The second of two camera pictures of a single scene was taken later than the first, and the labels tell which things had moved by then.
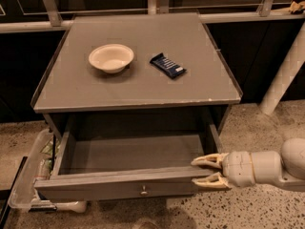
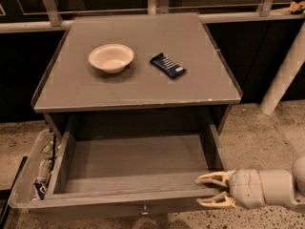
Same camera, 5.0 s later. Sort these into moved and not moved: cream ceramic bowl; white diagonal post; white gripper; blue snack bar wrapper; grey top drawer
Moved: grey top drawer; white gripper
Not moved: cream ceramic bowl; white diagonal post; blue snack bar wrapper
